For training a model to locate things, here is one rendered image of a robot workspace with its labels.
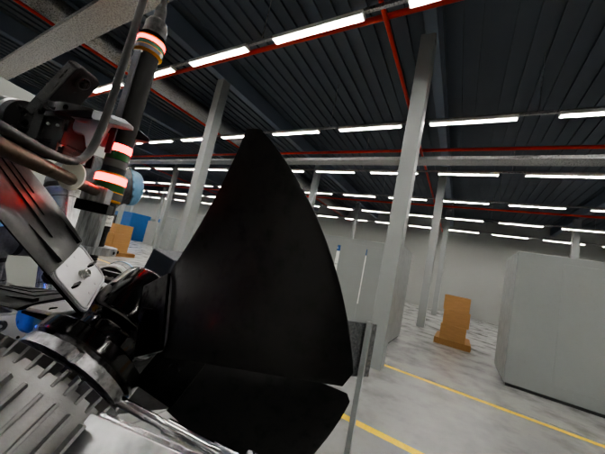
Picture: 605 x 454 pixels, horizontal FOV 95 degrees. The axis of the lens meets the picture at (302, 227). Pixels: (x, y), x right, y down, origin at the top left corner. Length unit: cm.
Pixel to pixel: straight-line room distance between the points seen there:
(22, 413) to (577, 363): 625
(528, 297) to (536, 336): 61
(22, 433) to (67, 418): 3
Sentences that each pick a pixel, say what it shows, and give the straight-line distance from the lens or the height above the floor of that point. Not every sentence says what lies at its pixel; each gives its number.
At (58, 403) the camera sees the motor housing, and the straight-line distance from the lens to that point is 37.
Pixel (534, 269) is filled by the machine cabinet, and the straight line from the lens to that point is 615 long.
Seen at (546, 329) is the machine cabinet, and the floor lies 105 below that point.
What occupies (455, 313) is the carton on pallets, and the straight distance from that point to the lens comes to 815.
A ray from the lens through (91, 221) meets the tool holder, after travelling 51.
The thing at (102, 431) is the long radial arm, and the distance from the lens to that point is 37.
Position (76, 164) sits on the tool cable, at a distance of 41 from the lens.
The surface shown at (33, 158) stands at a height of 136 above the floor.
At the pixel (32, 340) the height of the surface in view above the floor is 118.
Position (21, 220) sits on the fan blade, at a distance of 40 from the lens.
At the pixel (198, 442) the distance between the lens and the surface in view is 42.
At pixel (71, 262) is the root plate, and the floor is 127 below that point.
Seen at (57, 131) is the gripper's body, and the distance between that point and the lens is 59.
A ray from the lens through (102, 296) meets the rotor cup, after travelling 46.
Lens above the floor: 133
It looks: 7 degrees up
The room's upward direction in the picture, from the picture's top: 12 degrees clockwise
